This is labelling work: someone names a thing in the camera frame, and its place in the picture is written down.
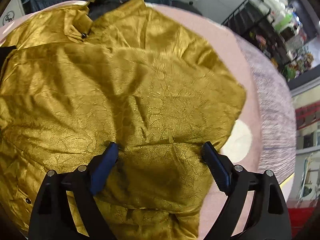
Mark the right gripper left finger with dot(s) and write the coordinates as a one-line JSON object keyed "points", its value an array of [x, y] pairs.
{"points": [[51, 217]]}

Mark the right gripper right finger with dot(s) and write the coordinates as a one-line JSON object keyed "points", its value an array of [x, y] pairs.
{"points": [[268, 216]]}

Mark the gold satin padded jacket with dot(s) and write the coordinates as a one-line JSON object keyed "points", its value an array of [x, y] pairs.
{"points": [[133, 76]]}

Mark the grey knitted blanket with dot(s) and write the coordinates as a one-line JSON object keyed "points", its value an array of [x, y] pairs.
{"points": [[278, 120]]}

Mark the pink polka dot bedsheet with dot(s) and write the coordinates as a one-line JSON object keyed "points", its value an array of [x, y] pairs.
{"points": [[242, 146]]}

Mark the green plastic bottle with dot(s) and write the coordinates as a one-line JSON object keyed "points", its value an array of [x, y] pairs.
{"points": [[282, 21]]}

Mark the white machine with display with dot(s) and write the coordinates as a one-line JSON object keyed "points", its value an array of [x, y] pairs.
{"points": [[13, 11]]}

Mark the black wire shelf rack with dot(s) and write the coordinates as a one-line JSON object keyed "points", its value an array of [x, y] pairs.
{"points": [[251, 21]]}

